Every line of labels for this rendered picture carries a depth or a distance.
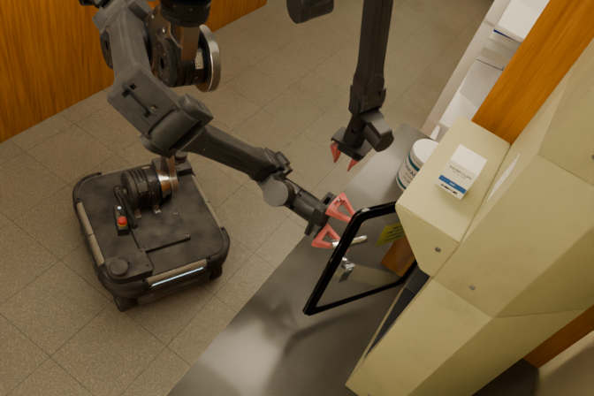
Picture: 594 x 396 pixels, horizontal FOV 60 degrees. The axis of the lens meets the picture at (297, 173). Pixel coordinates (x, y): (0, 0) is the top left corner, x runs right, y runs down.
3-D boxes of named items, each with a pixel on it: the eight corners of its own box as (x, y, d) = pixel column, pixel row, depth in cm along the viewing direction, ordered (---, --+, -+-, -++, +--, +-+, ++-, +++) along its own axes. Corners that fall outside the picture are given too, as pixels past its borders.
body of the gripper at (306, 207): (322, 210, 111) (294, 192, 112) (309, 238, 118) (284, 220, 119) (336, 194, 115) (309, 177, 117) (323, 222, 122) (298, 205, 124)
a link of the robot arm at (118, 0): (107, -26, 108) (89, -7, 109) (123, 1, 103) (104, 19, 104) (138, 0, 116) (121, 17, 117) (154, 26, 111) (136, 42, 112)
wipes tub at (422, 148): (437, 184, 173) (458, 153, 163) (423, 206, 165) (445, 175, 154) (404, 163, 176) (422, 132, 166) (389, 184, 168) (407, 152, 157)
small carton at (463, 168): (469, 183, 88) (487, 159, 84) (460, 200, 85) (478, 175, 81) (444, 168, 89) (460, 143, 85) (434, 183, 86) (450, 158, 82)
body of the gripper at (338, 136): (361, 161, 136) (370, 141, 131) (329, 141, 139) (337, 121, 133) (371, 149, 141) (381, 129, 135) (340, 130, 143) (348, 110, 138)
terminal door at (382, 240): (402, 283, 135) (476, 185, 107) (301, 316, 122) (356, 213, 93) (400, 281, 136) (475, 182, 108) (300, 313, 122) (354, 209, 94)
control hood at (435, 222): (486, 177, 107) (512, 143, 100) (431, 279, 85) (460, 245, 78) (437, 148, 109) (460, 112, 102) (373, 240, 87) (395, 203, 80)
